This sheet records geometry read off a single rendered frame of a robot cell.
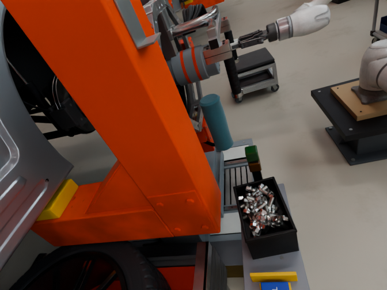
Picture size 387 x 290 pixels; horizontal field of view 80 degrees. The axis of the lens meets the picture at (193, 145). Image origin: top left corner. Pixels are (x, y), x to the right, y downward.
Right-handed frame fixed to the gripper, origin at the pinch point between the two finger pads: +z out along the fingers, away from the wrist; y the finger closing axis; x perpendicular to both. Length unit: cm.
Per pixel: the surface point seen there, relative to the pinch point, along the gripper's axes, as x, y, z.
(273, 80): -69, 91, -24
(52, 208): -10, -74, 64
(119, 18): 32, -74, 12
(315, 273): -83, -69, -16
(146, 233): -27, -76, 37
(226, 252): -70, -63, 21
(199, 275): -44, -84, 23
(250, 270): -38, -85, 5
